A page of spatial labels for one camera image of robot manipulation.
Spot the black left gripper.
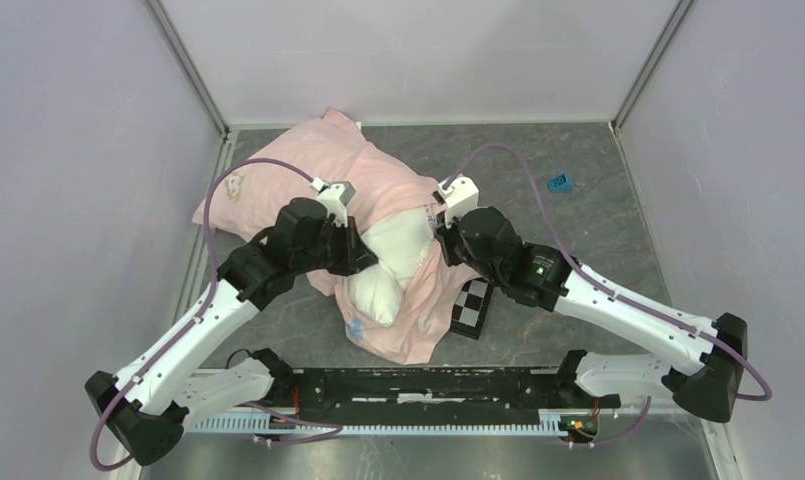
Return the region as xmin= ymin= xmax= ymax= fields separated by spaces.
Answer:
xmin=292 ymin=215 xmax=376 ymax=276

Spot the white pillow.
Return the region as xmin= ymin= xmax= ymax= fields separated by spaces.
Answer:
xmin=347 ymin=207 xmax=434 ymax=327

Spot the pink printed pillowcase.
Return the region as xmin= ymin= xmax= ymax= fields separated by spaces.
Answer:
xmin=192 ymin=109 xmax=475 ymax=365

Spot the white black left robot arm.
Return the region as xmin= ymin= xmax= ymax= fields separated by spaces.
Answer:
xmin=85 ymin=198 xmax=377 ymax=471

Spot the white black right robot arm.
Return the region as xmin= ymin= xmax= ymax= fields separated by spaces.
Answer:
xmin=435 ymin=207 xmax=748 ymax=423

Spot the black white chessboard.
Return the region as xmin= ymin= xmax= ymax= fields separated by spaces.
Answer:
xmin=450 ymin=278 xmax=495 ymax=340

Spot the small blue block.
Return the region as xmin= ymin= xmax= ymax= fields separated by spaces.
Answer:
xmin=548 ymin=173 xmax=575 ymax=193

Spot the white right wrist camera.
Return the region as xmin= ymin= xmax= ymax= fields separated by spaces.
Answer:
xmin=433 ymin=175 xmax=479 ymax=228

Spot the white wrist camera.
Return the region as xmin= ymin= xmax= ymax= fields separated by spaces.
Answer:
xmin=433 ymin=175 xmax=479 ymax=228
xmin=310 ymin=177 xmax=356 ymax=225

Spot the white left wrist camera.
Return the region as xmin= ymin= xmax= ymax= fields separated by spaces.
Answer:
xmin=310 ymin=177 xmax=356 ymax=225

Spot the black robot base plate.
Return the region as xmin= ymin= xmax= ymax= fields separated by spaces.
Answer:
xmin=259 ymin=367 xmax=621 ymax=427

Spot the grey slotted cable duct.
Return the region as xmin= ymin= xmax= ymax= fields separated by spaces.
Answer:
xmin=189 ymin=408 xmax=595 ymax=438

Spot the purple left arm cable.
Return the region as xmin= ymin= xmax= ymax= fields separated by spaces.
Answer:
xmin=88 ymin=157 xmax=345 ymax=473

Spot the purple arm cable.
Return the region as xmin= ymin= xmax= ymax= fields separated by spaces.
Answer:
xmin=441 ymin=142 xmax=773 ymax=450
xmin=88 ymin=157 xmax=345 ymax=473

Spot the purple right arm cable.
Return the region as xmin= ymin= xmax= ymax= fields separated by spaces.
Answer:
xmin=441 ymin=142 xmax=773 ymax=450

